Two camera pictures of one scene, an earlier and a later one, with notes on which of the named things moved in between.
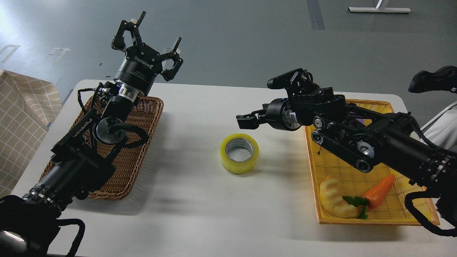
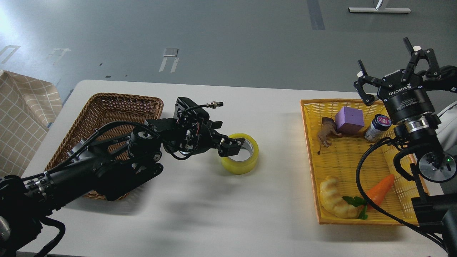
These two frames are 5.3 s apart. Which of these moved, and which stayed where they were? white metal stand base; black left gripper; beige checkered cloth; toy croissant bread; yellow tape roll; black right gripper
Moved: black right gripper; black left gripper
Stayed: toy croissant bread; white metal stand base; yellow tape roll; beige checkered cloth
